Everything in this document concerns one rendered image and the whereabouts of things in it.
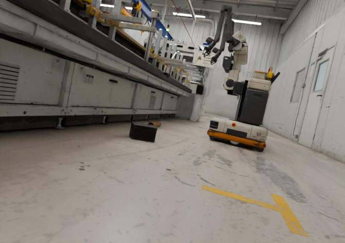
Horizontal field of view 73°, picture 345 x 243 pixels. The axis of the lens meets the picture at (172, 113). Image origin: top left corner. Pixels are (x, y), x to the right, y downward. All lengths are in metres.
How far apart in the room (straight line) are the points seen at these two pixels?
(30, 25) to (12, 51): 0.28
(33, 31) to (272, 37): 11.61
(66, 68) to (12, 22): 0.68
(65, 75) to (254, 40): 10.97
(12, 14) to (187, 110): 4.69
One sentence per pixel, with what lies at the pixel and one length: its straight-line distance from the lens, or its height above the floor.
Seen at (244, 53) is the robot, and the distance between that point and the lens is 3.06.
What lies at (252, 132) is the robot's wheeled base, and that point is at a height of 0.20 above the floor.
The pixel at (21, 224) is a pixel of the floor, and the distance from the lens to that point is 0.72.
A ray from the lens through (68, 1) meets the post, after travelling 1.44.
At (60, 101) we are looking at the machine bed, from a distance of 1.83.
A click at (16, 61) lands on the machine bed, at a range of 1.56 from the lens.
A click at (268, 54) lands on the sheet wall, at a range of 12.14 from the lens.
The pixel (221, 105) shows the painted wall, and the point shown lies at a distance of 11.67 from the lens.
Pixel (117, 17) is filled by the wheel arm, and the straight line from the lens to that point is 1.59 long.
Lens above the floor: 0.36
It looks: 3 degrees down
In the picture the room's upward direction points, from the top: 12 degrees clockwise
